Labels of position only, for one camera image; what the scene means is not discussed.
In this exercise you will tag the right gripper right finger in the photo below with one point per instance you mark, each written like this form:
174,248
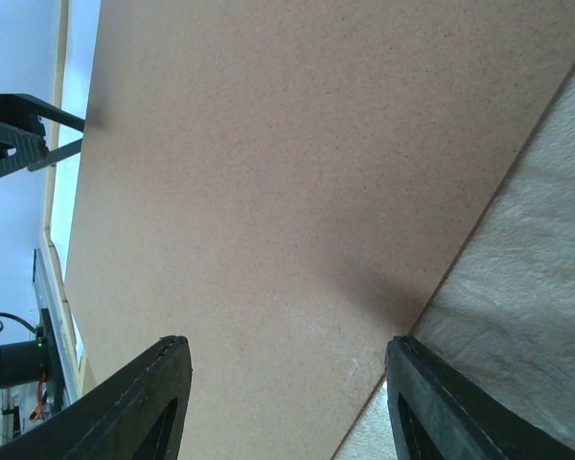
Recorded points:
437,413

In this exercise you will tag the left side aluminium rail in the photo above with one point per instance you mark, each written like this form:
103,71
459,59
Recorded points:
61,387

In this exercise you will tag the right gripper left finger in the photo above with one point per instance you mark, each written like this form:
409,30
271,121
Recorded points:
137,413

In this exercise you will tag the brown backing board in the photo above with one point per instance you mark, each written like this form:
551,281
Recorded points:
286,183

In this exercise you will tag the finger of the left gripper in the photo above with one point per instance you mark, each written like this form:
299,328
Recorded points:
23,142

